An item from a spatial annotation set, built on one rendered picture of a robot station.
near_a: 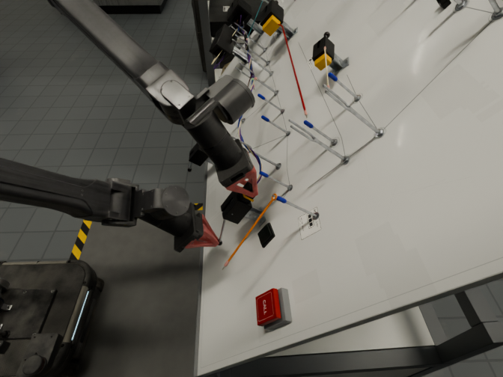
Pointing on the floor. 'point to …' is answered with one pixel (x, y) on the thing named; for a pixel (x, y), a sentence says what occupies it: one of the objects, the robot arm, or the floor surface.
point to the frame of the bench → (352, 359)
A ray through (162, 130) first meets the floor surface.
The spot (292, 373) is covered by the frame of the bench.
